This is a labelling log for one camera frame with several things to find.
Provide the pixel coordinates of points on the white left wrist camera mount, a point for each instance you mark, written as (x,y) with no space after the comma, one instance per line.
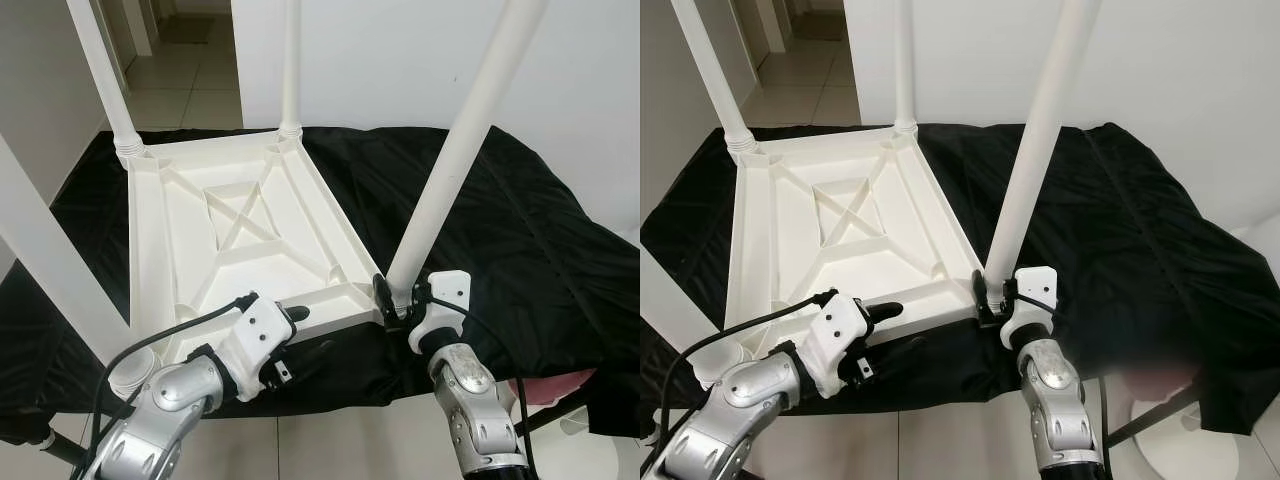
(255,330)
(838,325)

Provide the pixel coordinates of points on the white plastic table top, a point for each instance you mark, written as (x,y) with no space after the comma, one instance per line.
(780,250)
(180,250)

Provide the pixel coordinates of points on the black cloth table cover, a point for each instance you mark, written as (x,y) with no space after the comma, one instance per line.
(520,250)
(1160,250)

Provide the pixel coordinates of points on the pink stool seat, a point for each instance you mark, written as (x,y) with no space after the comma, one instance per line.
(555,387)
(1160,382)

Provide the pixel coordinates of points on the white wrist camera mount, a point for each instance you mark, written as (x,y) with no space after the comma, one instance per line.
(450,290)
(255,330)
(1035,287)
(838,325)

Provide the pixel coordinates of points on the white door frame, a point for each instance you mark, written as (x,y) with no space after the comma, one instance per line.
(765,30)
(135,25)

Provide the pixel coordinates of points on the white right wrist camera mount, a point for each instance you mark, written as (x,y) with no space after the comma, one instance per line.
(450,290)
(1035,287)

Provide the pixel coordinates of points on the white round stool base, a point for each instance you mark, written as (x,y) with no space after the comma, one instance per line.
(1190,445)

